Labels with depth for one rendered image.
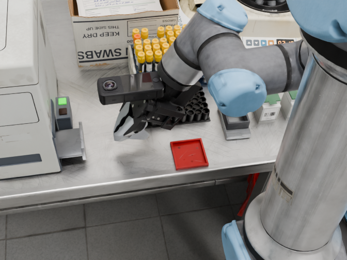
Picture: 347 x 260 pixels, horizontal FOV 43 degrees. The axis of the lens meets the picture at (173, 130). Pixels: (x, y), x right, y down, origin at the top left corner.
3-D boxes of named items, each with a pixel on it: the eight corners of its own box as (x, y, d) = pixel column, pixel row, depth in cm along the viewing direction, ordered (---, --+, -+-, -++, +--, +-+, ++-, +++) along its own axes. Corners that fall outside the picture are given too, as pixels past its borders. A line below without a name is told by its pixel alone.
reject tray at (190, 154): (176, 170, 90) (176, 168, 89) (170, 143, 94) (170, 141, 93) (208, 166, 91) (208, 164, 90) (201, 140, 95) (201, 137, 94)
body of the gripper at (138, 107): (169, 133, 85) (205, 94, 78) (130, 124, 81) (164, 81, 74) (161, 104, 90) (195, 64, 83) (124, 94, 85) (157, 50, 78)
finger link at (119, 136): (137, 155, 90) (160, 129, 85) (111, 150, 87) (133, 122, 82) (135, 143, 92) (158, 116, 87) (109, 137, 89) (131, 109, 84)
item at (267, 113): (257, 124, 99) (264, 104, 93) (251, 108, 101) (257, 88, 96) (274, 122, 99) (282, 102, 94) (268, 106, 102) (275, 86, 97)
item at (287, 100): (285, 121, 100) (293, 101, 94) (278, 105, 102) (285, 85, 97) (301, 119, 100) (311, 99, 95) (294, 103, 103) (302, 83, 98)
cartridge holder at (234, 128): (225, 140, 95) (229, 130, 92) (217, 109, 101) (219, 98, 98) (250, 138, 96) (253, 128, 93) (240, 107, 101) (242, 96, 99)
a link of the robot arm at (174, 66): (178, 63, 71) (168, 30, 76) (163, 82, 74) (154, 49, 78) (214, 76, 75) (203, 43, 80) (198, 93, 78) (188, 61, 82)
